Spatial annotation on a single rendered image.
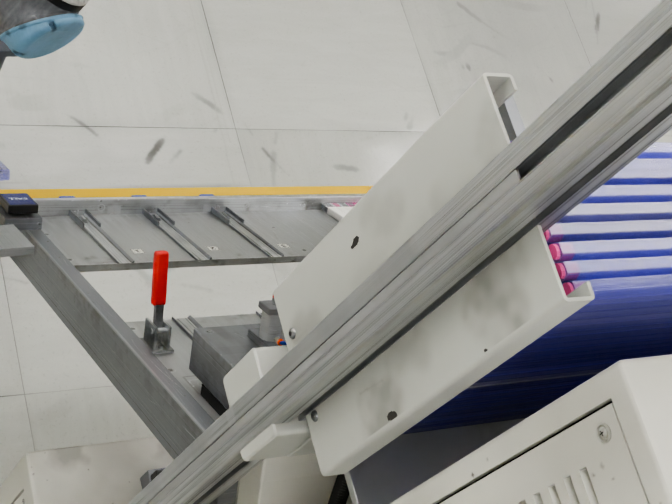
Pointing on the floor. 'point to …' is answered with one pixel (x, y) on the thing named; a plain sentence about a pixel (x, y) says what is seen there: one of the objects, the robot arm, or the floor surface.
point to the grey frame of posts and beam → (531, 188)
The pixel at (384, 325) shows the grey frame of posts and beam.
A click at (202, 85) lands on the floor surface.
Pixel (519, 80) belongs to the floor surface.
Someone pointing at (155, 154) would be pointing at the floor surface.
